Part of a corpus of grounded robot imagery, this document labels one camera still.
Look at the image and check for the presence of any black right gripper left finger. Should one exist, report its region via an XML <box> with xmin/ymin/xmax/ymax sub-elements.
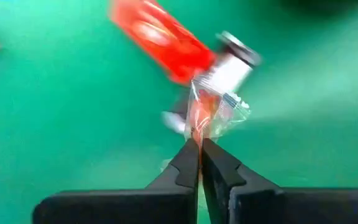
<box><xmin>32</xmin><ymin>138</ymin><xmax>200</xmax><ymax>224</ymax></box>

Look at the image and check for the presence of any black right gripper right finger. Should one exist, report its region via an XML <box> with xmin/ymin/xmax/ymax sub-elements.
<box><xmin>201</xmin><ymin>138</ymin><xmax>358</xmax><ymax>224</ymax></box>

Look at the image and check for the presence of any clear red candy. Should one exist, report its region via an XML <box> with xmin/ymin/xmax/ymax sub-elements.
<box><xmin>183</xmin><ymin>79</ymin><xmax>251</xmax><ymax>147</ymax></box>

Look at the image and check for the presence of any red chocolate bar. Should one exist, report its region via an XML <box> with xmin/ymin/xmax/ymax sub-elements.
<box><xmin>108</xmin><ymin>0</ymin><xmax>218</xmax><ymax>85</ymax></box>

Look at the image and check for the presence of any green table mat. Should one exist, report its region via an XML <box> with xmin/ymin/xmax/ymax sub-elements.
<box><xmin>0</xmin><ymin>0</ymin><xmax>358</xmax><ymax>224</ymax></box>

